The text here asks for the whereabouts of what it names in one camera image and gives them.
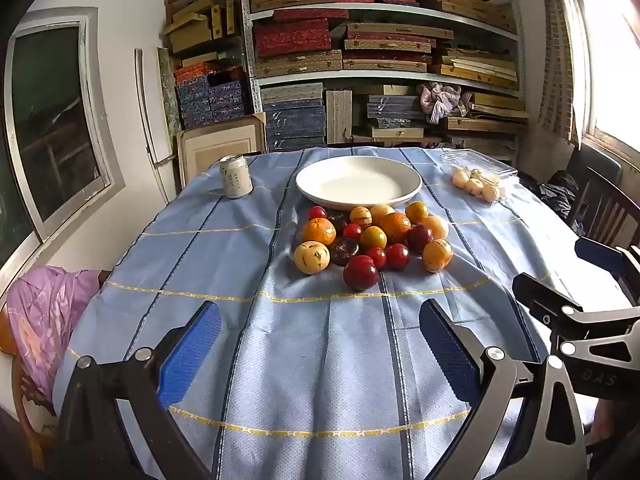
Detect dark wooden chair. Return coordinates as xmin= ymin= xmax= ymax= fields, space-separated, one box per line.
xmin=567 ymin=167 xmax=640 ymax=306

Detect green marbled panel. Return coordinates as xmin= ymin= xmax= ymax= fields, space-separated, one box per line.
xmin=157 ymin=47 xmax=181 ymax=133

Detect stack of blue floral boxes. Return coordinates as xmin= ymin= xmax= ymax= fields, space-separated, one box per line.
xmin=175 ymin=62 xmax=249 ymax=129

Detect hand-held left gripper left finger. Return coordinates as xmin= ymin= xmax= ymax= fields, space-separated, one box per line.
xmin=55 ymin=301 xmax=222 ymax=480

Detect purple floral cloth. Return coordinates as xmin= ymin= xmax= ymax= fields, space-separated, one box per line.
xmin=5 ymin=266 xmax=108 ymax=401

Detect tan round pear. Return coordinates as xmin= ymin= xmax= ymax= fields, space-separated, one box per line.
xmin=422 ymin=239 xmax=454 ymax=274

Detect white-framed window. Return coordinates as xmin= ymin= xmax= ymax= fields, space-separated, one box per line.
xmin=2 ymin=7 xmax=126 ymax=241

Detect yellow-green tangerine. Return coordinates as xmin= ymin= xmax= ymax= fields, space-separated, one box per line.
xmin=360 ymin=226 xmax=388 ymax=251

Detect yellow pear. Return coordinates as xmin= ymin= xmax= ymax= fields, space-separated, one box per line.
xmin=293 ymin=241 xmax=331 ymax=275

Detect clear plastic box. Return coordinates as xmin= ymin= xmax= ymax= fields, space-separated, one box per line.
xmin=440 ymin=149 xmax=518 ymax=204

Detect white metal shelf rack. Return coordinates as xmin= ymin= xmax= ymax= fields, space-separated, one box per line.
xmin=242 ymin=0 xmax=526 ymax=156

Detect grey upright box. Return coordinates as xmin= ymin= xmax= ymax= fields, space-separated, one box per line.
xmin=325 ymin=90 xmax=353 ymax=146

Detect pale wooden frame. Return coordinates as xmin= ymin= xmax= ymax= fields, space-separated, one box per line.
xmin=176 ymin=112 xmax=267 ymax=186

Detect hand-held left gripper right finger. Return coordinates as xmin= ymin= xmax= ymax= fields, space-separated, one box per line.
xmin=419 ymin=298 xmax=588 ymax=480

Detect group of pale peaches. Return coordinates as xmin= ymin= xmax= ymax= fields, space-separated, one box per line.
xmin=452 ymin=168 xmax=501 ymax=203

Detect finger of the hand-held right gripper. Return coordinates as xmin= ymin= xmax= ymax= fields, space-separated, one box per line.
xmin=512 ymin=272 xmax=640 ymax=397
xmin=575 ymin=237 xmax=640 ymax=306

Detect stacks of tan flat boxes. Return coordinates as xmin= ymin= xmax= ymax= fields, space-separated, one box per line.
xmin=342 ymin=0 xmax=530 ymax=158

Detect stack of dark blue boxes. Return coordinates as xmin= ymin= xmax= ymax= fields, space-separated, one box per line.
xmin=261 ymin=85 xmax=328 ymax=153

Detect pile of yellow-brown boxes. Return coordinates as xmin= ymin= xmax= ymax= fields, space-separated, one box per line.
xmin=164 ymin=0 xmax=247 ymax=56

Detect white drink can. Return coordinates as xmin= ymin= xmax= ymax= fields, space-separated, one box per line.
xmin=219 ymin=154 xmax=254 ymax=199

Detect blue tablecloth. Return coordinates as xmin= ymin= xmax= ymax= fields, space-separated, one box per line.
xmin=52 ymin=146 xmax=636 ymax=480

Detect orange mandarin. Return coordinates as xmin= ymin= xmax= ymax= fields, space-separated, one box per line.
xmin=302 ymin=217 xmax=337 ymax=247

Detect bright window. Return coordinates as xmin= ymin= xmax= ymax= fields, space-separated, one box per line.
xmin=567 ymin=0 xmax=640 ymax=158

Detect white plate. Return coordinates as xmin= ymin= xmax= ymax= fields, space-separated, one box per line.
xmin=295 ymin=155 xmax=423 ymax=211

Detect dark red plum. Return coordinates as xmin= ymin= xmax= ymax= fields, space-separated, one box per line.
xmin=406 ymin=224 xmax=434 ymax=254
xmin=386 ymin=243 xmax=411 ymax=271

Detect pink cloth bundle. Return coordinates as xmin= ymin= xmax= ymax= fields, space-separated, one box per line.
xmin=419 ymin=82 xmax=473 ymax=123

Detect long white slat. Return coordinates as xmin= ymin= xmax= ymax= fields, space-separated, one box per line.
xmin=134 ymin=48 xmax=177 ymax=203

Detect dark clothing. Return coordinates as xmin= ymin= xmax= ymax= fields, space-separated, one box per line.
xmin=520 ymin=170 xmax=586 ymax=221

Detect stack of red patterned boxes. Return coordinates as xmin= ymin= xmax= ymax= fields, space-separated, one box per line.
xmin=252 ymin=8 xmax=347 ymax=58

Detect red apple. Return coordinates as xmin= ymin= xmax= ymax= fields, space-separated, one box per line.
xmin=343 ymin=255 xmax=380 ymax=291

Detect orange wooden chair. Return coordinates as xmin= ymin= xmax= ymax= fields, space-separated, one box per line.
xmin=0 ymin=310 xmax=56 ymax=471

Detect large orange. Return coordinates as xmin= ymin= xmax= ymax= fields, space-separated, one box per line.
xmin=380 ymin=212 xmax=412 ymax=244

